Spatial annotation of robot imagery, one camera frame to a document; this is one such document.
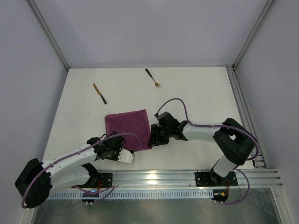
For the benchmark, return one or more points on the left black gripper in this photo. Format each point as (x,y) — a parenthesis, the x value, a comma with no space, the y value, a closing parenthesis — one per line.
(117,152)

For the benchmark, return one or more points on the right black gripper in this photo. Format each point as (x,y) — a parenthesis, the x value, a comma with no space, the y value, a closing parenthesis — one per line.
(157,134)

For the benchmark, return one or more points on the purple cloth napkin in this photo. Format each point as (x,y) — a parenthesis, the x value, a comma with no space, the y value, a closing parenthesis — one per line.
(135,122)

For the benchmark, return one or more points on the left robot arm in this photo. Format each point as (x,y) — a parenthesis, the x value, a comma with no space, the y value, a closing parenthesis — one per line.
(40,179)

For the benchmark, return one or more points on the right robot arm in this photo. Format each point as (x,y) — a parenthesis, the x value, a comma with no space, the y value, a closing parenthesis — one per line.
(233,140)

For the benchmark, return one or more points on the left black controller board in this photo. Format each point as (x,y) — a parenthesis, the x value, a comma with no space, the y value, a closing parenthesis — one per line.
(89,196)

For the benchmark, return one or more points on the black controller board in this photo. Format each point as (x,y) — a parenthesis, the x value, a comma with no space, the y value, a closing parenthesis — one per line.
(220,196)
(89,196)

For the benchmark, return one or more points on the right black controller board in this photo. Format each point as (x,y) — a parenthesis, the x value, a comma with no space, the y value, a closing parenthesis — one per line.
(220,196)

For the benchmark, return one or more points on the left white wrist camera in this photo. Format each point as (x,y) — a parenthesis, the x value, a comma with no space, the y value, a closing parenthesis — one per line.
(126,156)

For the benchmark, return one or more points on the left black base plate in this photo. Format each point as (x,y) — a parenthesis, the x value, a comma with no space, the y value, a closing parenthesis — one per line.
(102,179)

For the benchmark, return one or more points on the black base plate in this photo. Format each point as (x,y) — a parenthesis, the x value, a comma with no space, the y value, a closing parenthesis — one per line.
(102,179)
(211,179)

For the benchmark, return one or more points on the front aluminium rail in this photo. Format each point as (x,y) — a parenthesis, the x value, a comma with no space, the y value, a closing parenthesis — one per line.
(185,179)

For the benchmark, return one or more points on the aluminium rail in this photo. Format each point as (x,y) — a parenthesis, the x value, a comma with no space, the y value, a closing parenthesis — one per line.
(185,179)
(259,162)

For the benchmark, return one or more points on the gold fork black handle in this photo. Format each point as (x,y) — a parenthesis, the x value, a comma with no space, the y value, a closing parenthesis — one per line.
(155,82)

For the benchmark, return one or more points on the slotted cable duct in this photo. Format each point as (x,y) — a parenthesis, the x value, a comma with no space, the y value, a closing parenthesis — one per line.
(138,194)

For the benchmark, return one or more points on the gold knife black handle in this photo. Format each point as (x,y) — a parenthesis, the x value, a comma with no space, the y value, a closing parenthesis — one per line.
(99,93)

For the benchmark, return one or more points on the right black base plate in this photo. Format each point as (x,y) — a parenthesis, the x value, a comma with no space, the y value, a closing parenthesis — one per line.
(211,179)

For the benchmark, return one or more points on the right side aluminium rail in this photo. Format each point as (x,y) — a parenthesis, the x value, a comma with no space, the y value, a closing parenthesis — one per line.
(259,162)

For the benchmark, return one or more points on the left corner frame post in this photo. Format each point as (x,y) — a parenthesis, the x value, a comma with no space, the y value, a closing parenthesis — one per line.
(45,28)

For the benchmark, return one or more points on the corner frame post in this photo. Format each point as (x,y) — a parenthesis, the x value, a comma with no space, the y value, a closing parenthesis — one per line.
(45,28)
(266,10)

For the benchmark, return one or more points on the right corner frame post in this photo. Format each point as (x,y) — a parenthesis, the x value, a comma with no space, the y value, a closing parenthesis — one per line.
(266,10)

